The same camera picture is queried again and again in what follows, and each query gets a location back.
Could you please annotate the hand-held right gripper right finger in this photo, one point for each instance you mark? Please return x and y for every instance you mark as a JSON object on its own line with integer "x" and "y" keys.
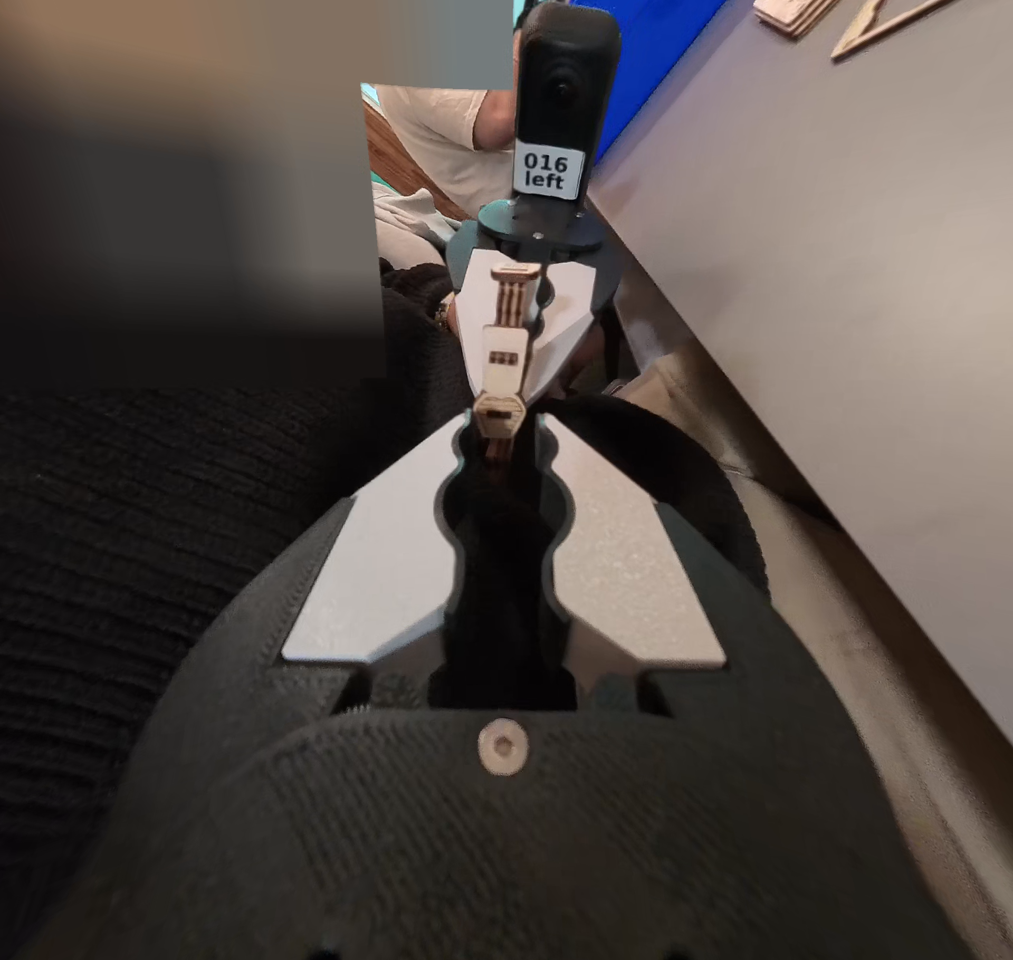
{"x": 633, "y": 580}

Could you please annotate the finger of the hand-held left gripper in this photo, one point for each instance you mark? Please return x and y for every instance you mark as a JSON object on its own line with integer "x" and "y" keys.
{"x": 473, "y": 303}
{"x": 570, "y": 303}

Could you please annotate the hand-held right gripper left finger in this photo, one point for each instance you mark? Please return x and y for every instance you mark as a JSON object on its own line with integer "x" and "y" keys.
{"x": 372, "y": 580}

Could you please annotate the wooden puzzle model assembly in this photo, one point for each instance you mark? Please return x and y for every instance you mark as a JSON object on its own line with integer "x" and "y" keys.
{"x": 502, "y": 359}

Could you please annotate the person's left forearm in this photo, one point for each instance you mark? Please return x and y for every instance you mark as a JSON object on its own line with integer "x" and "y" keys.
{"x": 419, "y": 327}

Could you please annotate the beige jacket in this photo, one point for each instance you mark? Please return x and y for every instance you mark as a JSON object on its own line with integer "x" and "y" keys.
{"x": 403, "y": 224}

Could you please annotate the blue plastic bin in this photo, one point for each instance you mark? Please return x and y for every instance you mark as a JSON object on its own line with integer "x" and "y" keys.
{"x": 673, "y": 26}

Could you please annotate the person's black knit sweater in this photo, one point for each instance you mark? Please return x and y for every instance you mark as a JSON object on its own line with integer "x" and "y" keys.
{"x": 119, "y": 580}

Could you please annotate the punched wooden puzzle sheet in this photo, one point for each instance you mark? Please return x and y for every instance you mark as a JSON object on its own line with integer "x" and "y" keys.
{"x": 859, "y": 46}

